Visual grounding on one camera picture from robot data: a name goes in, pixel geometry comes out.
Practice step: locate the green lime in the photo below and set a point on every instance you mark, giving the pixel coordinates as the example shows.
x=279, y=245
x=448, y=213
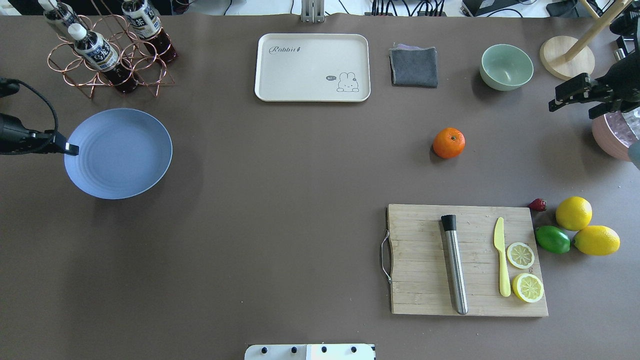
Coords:
x=552, y=239

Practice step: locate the copper wire bottle rack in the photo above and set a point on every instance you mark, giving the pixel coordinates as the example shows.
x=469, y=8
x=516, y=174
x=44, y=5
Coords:
x=145, y=66

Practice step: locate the orange mandarin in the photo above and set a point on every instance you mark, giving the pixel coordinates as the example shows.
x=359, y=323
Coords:
x=449, y=143

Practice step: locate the tea bottle upper rack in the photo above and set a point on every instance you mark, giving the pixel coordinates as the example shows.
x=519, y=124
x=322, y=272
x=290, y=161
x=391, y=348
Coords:
x=148, y=27

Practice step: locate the tea bottle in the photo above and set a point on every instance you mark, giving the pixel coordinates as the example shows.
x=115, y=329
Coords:
x=101, y=56
x=60, y=16

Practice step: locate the wooden cup tree stand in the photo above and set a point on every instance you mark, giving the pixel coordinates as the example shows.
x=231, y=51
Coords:
x=565, y=56

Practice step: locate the cream rabbit tray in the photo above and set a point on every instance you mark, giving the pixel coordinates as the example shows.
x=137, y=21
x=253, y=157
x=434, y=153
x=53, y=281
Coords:
x=312, y=67

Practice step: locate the yellow lemon near lime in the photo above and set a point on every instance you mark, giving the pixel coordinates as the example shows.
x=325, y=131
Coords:
x=597, y=240

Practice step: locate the thin lemon slice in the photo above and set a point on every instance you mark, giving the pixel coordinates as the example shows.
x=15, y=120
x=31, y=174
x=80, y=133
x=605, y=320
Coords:
x=520, y=255

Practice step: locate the yellow lemon near strawberry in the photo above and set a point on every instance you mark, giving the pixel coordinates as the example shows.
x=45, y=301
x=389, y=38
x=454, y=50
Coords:
x=574, y=213

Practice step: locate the tea bottle lower front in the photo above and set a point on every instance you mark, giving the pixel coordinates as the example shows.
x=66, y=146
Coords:
x=101, y=56

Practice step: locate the tea bottle lower side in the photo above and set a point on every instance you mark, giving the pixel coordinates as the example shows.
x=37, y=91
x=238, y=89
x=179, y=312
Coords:
x=60, y=16

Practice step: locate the green bowl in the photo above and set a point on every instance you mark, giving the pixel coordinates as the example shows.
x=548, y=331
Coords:
x=504, y=67

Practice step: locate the grey folded cloth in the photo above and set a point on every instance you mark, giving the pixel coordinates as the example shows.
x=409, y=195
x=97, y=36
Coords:
x=413, y=66

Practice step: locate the steel muddler black tip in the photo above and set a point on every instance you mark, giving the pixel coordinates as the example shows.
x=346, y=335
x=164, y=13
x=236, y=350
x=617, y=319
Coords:
x=449, y=223

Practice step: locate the bamboo cutting board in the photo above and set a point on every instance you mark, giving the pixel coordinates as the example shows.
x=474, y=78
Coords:
x=420, y=275

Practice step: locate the aluminium frame post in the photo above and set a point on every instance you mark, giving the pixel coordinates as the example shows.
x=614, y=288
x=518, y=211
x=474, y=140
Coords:
x=312, y=11

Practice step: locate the yellow plastic knife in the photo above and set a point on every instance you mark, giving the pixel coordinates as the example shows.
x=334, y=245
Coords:
x=499, y=244

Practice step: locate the pink ice bowl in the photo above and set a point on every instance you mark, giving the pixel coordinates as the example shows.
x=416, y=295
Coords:
x=616, y=133

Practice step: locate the red strawberry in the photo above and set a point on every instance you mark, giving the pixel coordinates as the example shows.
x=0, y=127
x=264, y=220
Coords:
x=538, y=205

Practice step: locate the thick lemon half slice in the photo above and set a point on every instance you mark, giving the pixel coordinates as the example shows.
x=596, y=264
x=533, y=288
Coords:
x=528, y=287

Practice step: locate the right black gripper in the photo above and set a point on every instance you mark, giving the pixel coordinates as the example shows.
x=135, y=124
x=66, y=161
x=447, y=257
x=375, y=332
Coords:
x=625, y=80

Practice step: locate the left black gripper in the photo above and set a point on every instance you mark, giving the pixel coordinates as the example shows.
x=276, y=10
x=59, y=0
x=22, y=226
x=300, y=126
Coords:
x=14, y=134

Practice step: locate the blue plate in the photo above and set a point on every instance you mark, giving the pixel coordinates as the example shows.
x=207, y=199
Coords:
x=122, y=152

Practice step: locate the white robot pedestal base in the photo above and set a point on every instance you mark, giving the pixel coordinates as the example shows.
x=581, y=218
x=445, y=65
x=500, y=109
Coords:
x=311, y=351

